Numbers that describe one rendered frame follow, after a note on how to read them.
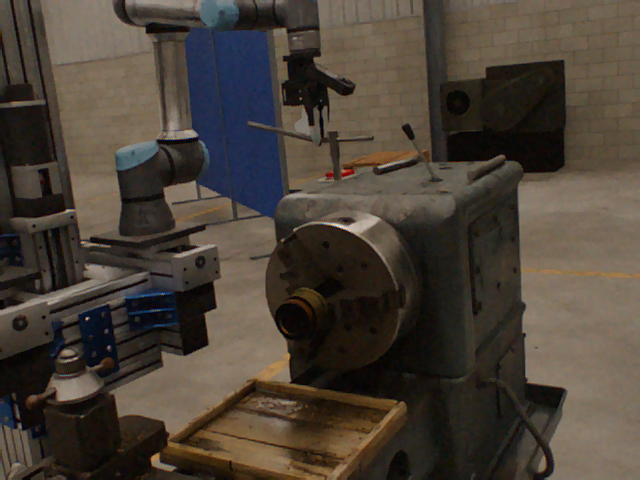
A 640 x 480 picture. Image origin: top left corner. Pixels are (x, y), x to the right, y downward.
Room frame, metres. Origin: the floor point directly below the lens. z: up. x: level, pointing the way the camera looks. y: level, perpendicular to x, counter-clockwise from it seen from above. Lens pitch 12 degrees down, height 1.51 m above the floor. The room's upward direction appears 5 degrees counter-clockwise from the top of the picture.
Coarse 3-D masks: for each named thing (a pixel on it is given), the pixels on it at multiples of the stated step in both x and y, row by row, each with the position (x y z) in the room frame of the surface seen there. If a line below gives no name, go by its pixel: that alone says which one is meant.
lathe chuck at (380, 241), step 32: (320, 224) 1.38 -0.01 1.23; (352, 224) 1.38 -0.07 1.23; (320, 256) 1.38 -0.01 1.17; (352, 256) 1.34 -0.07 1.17; (384, 256) 1.32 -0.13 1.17; (320, 288) 1.44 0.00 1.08; (352, 288) 1.35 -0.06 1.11; (384, 288) 1.31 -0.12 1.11; (416, 288) 1.37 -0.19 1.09; (352, 320) 1.35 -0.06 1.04; (384, 320) 1.31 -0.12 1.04; (320, 352) 1.39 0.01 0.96; (352, 352) 1.35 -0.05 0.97; (384, 352) 1.32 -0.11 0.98
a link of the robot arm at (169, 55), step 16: (160, 32) 1.92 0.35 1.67; (176, 32) 1.93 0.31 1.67; (160, 48) 1.94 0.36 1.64; (176, 48) 1.95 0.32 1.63; (160, 64) 1.95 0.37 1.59; (176, 64) 1.95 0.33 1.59; (160, 80) 1.95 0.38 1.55; (176, 80) 1.95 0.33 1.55; (160, 96) 1.96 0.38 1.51; (176, 96) 1.95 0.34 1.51; (160, 112) 1.97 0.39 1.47; (176, 112) 1.95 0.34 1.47; (176, 128) 1.95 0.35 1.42; (160, 144) 1.95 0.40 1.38; (176, 144) 1.94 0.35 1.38; (192, 144) 1.96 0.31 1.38; (176, 160) 1.92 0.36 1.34; (192, 160) 1.96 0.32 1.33; (208, 160) 2.00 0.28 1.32; (176, 176) 1.92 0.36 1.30; (192, 176) 1.97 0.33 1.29
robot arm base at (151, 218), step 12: (132, 204) 1.84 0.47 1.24; (144, 204) 1.84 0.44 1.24; (156, 204) 1.85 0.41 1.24; (120, 216) 1.86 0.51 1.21; (132, 216) 1.83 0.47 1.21; (144, 216) 1.84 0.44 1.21; (156, 216) 1.84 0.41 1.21; (168, 216) 1.87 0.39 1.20; (120, 228) 1.85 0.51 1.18; (132, 228) 1.82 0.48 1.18; (144, 228) 1.82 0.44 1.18; (156, 228) 1.83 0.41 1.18; (168, 228) 1.86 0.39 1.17
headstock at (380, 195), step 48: (336, 192) 1.64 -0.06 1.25; (384, 192) 1.57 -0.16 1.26; (432, 192) 1.51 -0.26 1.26; (480, 192) 1.56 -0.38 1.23; (432, 240) 1.42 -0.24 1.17; (480, 240) 1.57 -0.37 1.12; (432, 288) 1.43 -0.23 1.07; (480, 288) 1.56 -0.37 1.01; (432, 336) 1.43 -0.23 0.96; (480, 336) 1.57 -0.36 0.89
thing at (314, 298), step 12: (288, 300) 1.28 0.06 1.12; (300, 300) 1.27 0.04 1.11; (312, 300) 1.27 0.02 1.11; (324, 300) 1.29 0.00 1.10; (276, 312) 1.27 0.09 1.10; (288, 312) 1.31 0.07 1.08; (300, 312) 1.24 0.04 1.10; (312, 312) 1.26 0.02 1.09; (324, 312) 1.28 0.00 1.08; (276, 324) 1.27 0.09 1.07; (288, 324) 1.30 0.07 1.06; (300, 324) 1.31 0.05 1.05; (312, 324) 1.25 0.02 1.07; (324, 324) 1.29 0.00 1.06; (288, 336) 1.26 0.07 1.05; (300, 336) 1.25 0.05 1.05
